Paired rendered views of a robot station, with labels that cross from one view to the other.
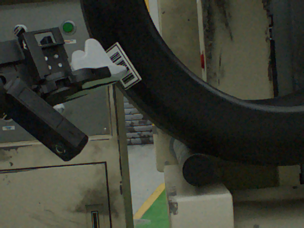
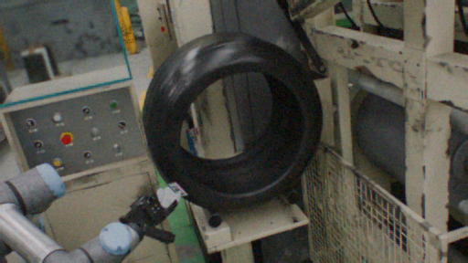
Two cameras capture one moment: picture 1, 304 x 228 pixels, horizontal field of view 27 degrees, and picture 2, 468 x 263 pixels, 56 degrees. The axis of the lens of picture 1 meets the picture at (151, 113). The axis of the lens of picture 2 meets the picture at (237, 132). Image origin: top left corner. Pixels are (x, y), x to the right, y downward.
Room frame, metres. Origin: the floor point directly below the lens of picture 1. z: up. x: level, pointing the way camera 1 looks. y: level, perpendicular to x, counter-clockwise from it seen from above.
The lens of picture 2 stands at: (-0.36, 0.09, 1.70)
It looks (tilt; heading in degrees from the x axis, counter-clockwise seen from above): 22 degrees down; 347
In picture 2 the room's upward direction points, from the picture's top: 10 degrees counter-clockwise
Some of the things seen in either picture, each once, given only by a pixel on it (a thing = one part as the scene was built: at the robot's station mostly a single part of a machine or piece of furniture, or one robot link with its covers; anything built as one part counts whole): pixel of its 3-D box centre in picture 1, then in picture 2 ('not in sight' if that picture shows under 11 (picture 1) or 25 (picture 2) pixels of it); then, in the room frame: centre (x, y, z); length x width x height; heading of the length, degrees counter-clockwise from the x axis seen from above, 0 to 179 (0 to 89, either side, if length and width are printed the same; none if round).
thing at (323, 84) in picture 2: not in sight; (305, 110); (1.27, -0.58, 1.05); 0.20 x 0.15 x 0.30; 0
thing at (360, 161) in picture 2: not in sight; (377, 159); (1.45, -1.02, 0.61); 0.33 x 0.06 x 0.86; 90
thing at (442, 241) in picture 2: not in sight; (356, 250); (0.82, -0.53, 0.65); 0.90 x 0.02 x 0.70; 0
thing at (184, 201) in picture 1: (193, 194); (207, 212); (1.05, -0.06, 0.84); 0.36 x 0.09 x 0.06; 0
